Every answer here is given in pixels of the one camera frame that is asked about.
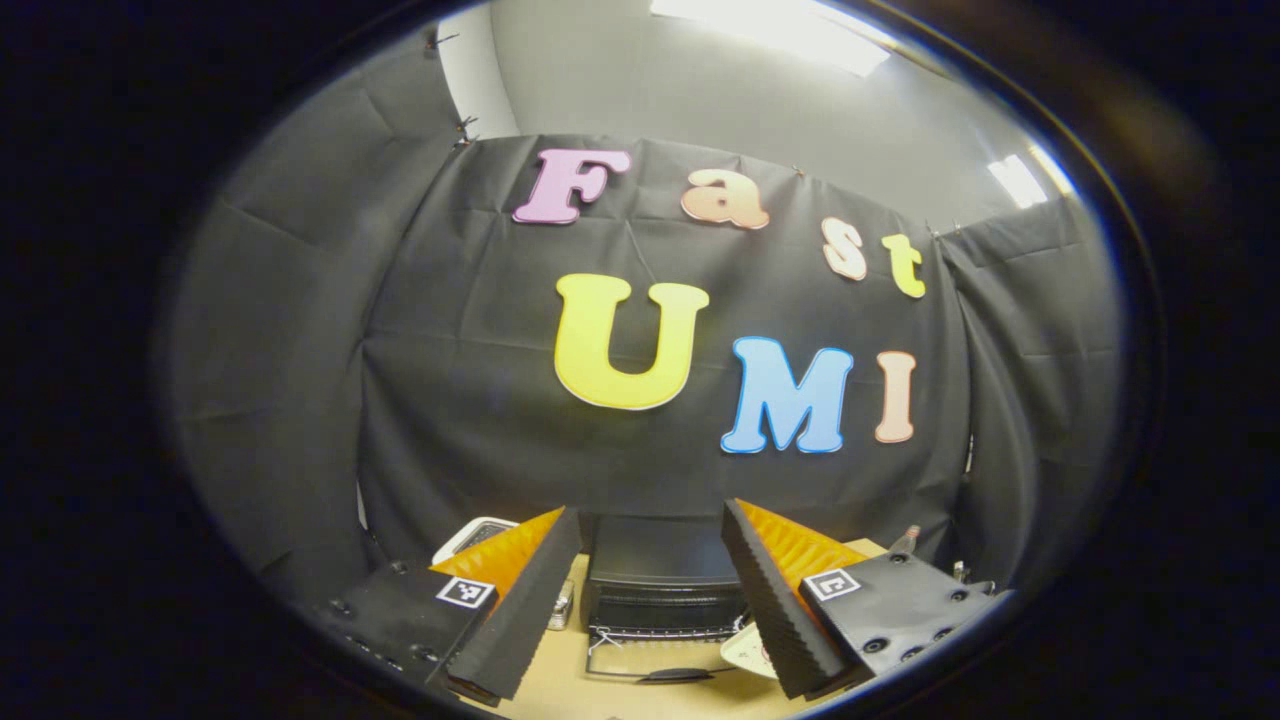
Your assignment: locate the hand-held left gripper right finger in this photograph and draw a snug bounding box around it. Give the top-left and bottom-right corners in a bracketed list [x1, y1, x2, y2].
[722, 500, 1001, 701]

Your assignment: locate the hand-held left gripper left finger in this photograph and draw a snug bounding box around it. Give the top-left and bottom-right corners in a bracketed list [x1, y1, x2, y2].
[315, 507, 582, 706]

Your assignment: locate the plate with pink food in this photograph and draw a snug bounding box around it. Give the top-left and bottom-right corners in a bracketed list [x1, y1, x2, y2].
[720, 622, 779, 681]

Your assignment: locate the black electric oven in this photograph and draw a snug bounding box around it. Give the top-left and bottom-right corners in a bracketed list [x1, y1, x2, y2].
[580, 513, 751, 685]

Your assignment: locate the white toaster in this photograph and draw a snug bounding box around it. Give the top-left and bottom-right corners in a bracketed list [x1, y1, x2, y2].
[432, 516, 521, 566]

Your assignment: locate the black backdrop cloth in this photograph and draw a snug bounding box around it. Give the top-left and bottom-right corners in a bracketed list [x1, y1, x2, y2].
[160, 30, 1126, 603]

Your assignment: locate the small ceiling light panel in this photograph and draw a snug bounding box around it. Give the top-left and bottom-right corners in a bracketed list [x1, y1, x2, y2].
[988, 145, 1076, 209]

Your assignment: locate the large ceiling light panel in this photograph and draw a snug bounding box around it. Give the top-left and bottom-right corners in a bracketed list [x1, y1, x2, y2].
[650, 0, 891, 79]

